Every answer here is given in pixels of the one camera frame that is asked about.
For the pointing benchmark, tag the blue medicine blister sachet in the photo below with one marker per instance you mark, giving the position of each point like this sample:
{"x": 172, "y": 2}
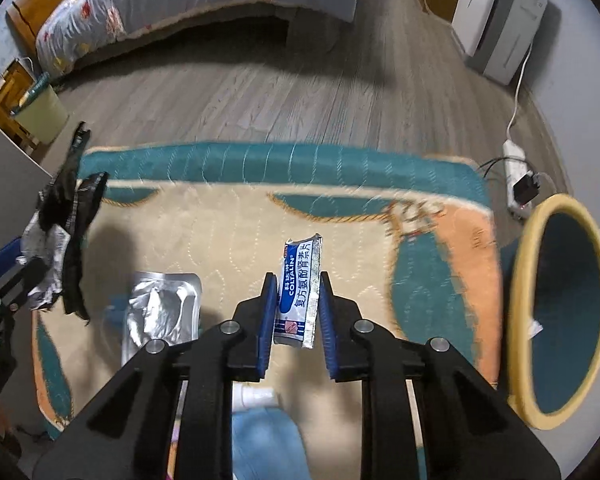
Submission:
{"x": 298, "y": 293}

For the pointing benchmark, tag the silver foil pouch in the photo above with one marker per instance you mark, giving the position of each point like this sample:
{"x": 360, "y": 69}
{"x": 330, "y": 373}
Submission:
{"x": 162, "y": 306}

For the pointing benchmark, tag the white grey air purifier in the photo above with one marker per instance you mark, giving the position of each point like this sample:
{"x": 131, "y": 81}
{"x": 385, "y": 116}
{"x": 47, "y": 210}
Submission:
{"x": 494, "y": 35}

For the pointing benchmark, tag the wooden nightstand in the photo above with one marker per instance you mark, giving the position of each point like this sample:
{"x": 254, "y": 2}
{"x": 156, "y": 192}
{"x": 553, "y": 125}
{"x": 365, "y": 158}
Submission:
{"x": 14, "y": 81}

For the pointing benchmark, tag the black plastic bag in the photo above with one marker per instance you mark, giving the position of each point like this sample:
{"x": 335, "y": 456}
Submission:
{"x": 65, "y": 209}

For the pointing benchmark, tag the patterned teal orange cushion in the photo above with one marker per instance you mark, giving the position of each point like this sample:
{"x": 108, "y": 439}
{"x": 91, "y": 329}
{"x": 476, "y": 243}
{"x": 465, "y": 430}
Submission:
{"x": 411, "y": 240}

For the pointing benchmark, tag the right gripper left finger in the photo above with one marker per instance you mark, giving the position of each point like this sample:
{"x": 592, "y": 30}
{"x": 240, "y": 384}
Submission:
{"x": 168, "y": 412}

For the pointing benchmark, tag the white power strip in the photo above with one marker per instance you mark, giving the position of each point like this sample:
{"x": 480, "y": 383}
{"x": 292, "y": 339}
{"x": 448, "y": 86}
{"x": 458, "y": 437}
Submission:
{"x": 515, "y": 166}

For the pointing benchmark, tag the yellow rimmed teal trash bin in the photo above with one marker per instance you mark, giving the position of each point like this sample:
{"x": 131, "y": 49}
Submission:
{"x": 551, "y": 293}

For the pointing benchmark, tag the small green waste bin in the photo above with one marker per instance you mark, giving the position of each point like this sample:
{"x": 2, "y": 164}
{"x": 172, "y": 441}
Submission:
{"x": 40, "y": 111}

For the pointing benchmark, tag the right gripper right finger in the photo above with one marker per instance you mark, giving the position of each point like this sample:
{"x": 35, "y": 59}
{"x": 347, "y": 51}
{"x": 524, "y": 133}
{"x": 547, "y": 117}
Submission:
{"x": 426, "y": 411}

